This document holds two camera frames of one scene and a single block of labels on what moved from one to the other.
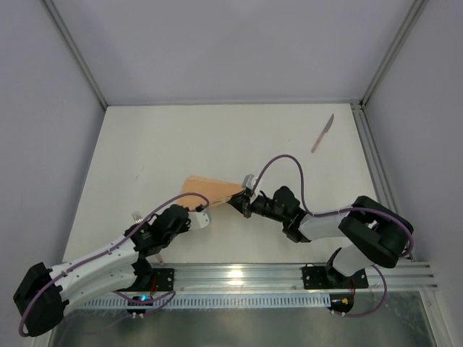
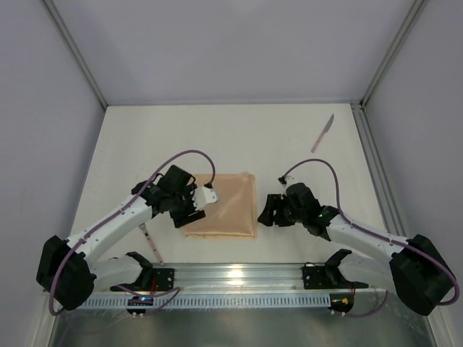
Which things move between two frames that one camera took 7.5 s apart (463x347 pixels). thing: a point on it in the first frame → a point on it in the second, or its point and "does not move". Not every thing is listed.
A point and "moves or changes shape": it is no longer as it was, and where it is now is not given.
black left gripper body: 197,208 → 188,218
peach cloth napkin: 217,191 moves or changes shape
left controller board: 145,300 does not move
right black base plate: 328,277 does not move
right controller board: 341,302 does not move
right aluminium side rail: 373,158 does not move
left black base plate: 165,279 does not move
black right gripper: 246,204 → 276,210
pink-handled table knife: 324,131 does not move
